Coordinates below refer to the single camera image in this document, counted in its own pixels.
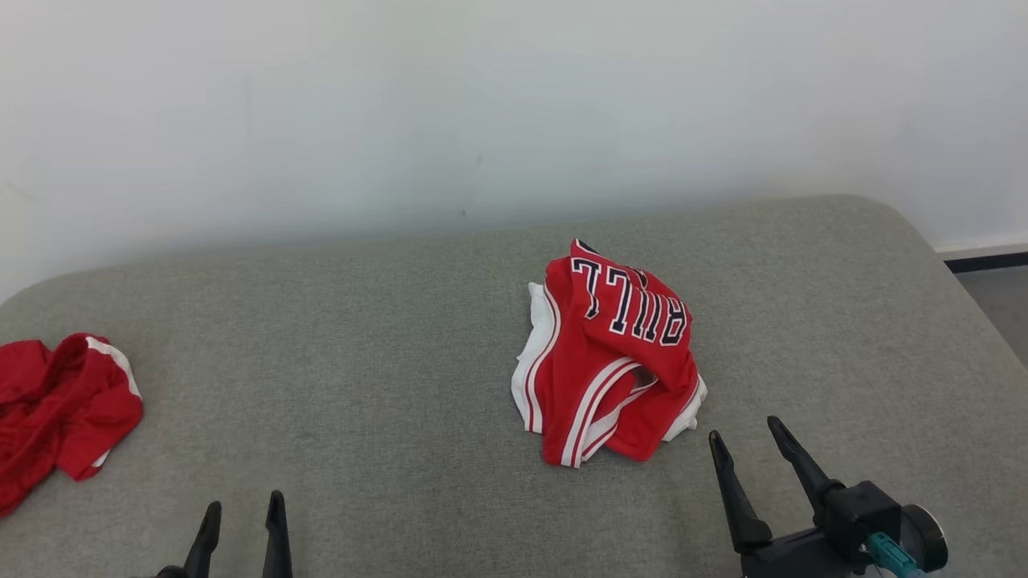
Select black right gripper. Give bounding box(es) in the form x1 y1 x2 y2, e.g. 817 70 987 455
708 416 875 578

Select red lettered basketball jersey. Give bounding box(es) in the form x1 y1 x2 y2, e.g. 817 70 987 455
511 238 708 469

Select black baseboard strip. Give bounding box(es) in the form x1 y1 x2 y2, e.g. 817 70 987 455
944 252 1028 275

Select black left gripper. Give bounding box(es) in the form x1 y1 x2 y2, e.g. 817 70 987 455
153 490 294 578

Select red white-striped shorts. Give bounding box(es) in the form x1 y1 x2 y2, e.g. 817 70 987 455
0 333 145 519

